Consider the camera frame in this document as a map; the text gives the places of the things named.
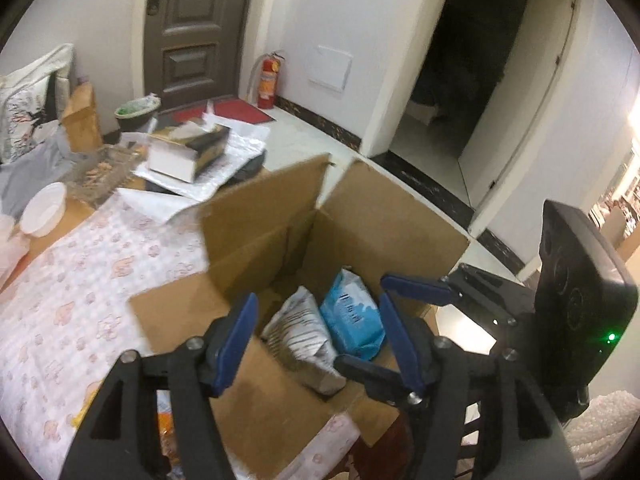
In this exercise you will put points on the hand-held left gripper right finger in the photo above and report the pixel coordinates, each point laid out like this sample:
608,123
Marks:
400,345

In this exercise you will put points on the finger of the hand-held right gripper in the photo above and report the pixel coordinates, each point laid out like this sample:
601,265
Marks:
415,287
367,375

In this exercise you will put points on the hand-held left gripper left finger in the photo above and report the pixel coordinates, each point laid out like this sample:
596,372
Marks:
235,345

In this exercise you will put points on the blue snack packet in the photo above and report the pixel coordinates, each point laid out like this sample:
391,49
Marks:
350,315

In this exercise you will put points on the grey striped snack packet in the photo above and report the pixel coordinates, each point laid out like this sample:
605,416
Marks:
300,335

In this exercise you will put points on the brown cardboard box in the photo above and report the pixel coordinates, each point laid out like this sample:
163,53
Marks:
380,215

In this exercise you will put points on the orange snack packet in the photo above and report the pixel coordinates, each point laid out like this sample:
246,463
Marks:
167,430

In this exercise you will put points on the white textured cloth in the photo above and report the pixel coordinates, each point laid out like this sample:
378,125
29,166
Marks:
605,425

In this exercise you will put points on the pink printed tablecloth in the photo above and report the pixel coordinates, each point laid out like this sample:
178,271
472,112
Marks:
100,280

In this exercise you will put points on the white open door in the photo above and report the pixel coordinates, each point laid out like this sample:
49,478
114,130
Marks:
525,135

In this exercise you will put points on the white and black tissue box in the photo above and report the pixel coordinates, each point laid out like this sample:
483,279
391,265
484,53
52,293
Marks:
175,160

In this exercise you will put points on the white plastic sheet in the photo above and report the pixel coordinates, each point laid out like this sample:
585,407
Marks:
240,145

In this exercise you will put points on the clear glass tray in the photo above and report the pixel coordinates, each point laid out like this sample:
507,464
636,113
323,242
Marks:
100,172

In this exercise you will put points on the white bowl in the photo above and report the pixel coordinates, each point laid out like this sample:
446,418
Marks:
42,210

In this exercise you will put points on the red door mat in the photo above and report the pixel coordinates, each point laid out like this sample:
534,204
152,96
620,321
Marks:
240,109

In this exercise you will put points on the red fire extinguisher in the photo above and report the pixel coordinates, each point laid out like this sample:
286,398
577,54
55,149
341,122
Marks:
267,82

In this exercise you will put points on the dark trash bin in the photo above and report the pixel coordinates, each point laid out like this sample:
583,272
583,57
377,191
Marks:
135,112

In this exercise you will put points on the grey cloth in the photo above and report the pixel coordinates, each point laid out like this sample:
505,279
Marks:
30,170

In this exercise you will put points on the small brown carton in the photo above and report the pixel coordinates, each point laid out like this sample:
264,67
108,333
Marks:
82,120

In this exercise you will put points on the white printed pillow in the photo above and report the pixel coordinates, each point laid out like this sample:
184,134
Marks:
22,120

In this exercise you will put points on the dark brown door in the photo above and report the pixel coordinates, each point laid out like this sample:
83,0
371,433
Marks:
200,25

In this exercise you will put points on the white wall panel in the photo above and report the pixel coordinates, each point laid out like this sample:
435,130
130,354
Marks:
329,67

